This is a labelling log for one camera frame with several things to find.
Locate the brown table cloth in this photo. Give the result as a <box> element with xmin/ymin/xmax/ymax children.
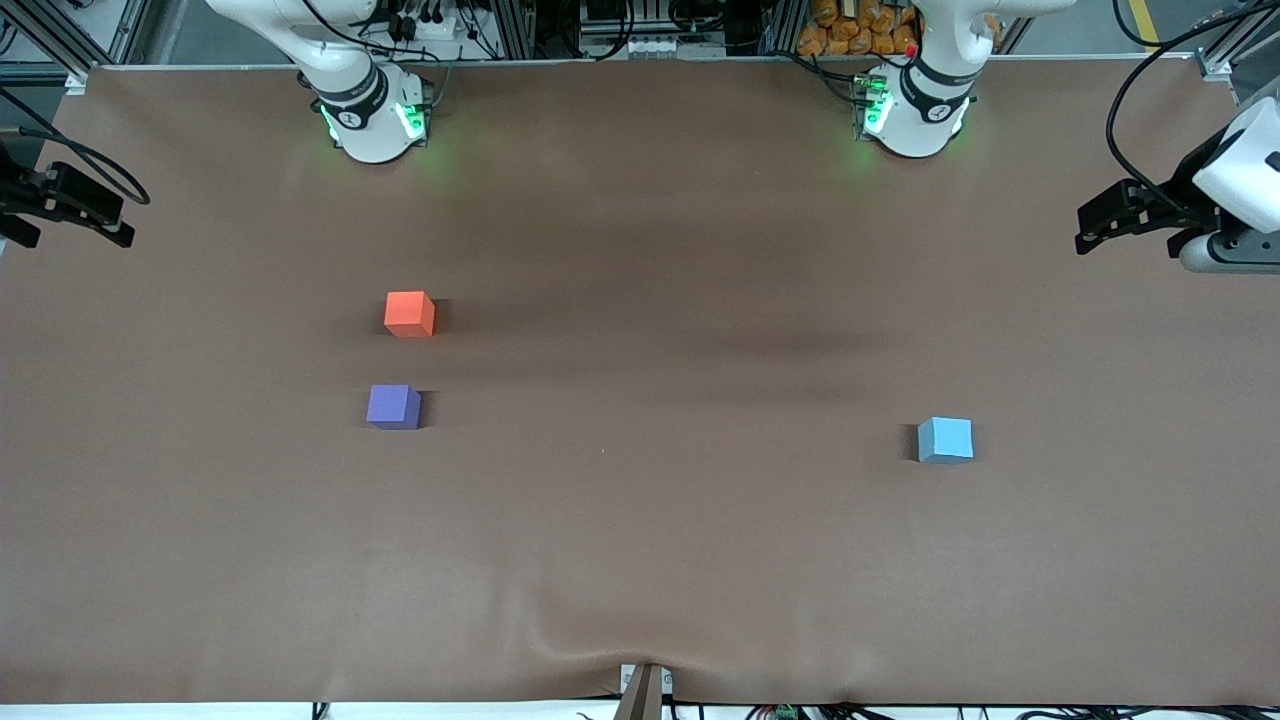
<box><xmin>0</xmin><ymin>60</ymin><xmax>1280</xmax><ymax>707</ymax></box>

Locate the blue block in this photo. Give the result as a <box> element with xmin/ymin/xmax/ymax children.
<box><xmin>917</xmin><ymin>417</ymin><xmax>974</xmax><ymax>465</ymax></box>

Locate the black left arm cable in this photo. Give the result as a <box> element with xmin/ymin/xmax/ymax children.
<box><xmin>1105</xmin><ymin>0</ymin><xmax>1280</xmax><ymax>217</ymax></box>

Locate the wooden table clamp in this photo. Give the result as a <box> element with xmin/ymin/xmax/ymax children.
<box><xmin>614</xmin><ymin>663</ymin><xmax>674</xmax><ymax>720</ymax></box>

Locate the orange block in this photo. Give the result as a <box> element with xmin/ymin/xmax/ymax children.
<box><xmin>384</xmin><ymin>291</ymin><xmax>437</xmax><ymax>339</ymax></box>

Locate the orange packets pile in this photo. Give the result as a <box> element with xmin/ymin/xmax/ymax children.
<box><xmin>796</xmin><ymin>0</ymin><xmax>922</xmax><ymax>58</ymax></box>

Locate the white power strip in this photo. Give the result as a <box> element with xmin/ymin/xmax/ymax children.
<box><xmin>384</xmin><ymin>10</ymin><xmax>467</xmax><ymax>42</ymax></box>

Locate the aluminium frame strut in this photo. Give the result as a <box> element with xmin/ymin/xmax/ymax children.
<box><xmin>1194</xmin><ymin>25</ymin><xmax>1280</xmax><ymax>105</ymax></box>
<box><xmin>0</xmin><ymin>0</ymin><xmax>133</xmax><ymax>83</ymax></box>

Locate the purple block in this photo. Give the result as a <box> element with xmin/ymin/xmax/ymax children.
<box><xmin>366</xmin><ymin>384</ymin><xmax>423</xmax><ymax>431</ymax></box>

